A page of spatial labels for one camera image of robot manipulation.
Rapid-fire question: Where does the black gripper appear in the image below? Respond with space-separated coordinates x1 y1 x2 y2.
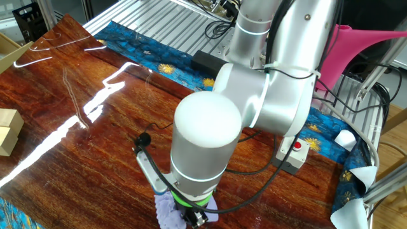
175 202 213 228

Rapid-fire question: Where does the white fluffy cleaning cloth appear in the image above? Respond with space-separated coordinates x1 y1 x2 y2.
154 192 219 229

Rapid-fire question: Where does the red push button box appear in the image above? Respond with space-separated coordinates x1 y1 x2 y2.
275 136 310 176

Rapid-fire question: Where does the glossy wood grain mat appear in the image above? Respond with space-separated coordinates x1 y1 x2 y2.
0 14 346 229

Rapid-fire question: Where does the blue starry tablecloth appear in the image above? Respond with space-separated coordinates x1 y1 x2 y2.
0 20 379 229

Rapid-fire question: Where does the tan wooden block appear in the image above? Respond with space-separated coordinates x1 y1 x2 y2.
0 108 25 128
0 126 19 156

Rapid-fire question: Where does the pink watering can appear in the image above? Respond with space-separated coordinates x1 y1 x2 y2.
314 24 407 93

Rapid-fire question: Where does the black metal crate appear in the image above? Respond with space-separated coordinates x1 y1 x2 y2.
11 2 48 43

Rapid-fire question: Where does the green adapter ring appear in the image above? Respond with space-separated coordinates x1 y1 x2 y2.
170 190 213 208

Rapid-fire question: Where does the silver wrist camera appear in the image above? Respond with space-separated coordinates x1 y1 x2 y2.
135 149 169 195

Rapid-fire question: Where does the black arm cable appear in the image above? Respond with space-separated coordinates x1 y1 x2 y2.
133 122 301 214

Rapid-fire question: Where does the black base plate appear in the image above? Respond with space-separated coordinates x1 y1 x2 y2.
191 50 230 79

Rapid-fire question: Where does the thick grey cable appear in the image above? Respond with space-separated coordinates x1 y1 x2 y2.
313 92 381 169

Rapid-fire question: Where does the coiled black cable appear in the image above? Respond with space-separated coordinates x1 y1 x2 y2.
205 19 238 39

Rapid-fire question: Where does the aluminium frame post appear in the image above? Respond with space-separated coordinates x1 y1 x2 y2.
362 162 407 204
355 36 407 101

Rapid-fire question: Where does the black cable bundle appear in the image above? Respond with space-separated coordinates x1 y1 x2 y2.
313 53 403 115

